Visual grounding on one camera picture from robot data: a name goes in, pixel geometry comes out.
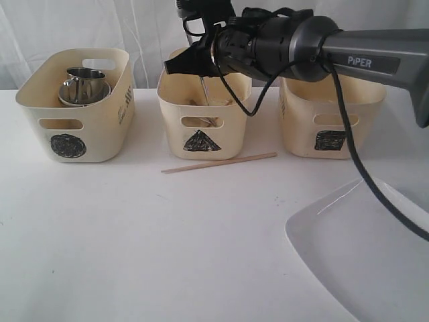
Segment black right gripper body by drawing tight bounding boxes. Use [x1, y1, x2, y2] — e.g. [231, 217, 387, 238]
[197, 19, 265, 79]

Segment stainless steel knife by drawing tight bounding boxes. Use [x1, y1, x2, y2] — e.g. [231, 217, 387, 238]
[199, 76, 210, 106]

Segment long stainless steel spoon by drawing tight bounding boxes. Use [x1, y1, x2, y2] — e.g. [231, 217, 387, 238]
[182, 99, 218, 127]

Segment stainless steel mug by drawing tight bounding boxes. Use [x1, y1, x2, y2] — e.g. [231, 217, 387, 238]
[61, 79, 106, 103]
[66, 66, 106, 87]

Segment white ceramic bowl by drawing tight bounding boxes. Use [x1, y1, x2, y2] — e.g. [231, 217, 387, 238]
[58, 82, 112, 107]

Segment white rectangular plate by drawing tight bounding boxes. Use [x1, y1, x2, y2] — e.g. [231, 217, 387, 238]
[285, 179, 428, 321]

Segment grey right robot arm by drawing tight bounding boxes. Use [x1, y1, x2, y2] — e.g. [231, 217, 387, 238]
[164, 8, 428, 128]

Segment cream bin with triangle mark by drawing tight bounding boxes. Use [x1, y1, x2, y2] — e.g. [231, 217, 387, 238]
[156, 46, 253, 162]

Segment white curtain backdrop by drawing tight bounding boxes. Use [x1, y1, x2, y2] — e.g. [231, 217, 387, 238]
[1, 0, 428, 89]

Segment cream bin with square mark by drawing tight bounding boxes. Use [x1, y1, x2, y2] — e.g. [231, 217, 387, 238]
[279, 75, 387, 160]

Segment cream bin with circle mark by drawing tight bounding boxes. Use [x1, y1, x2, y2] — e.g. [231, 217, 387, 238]
[15, 48, 135, 162]

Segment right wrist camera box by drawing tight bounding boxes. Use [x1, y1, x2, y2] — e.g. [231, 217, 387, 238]
[175, 0, 236, 40]

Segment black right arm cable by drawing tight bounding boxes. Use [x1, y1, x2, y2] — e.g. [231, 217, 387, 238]
[214, 6, 429, 242]

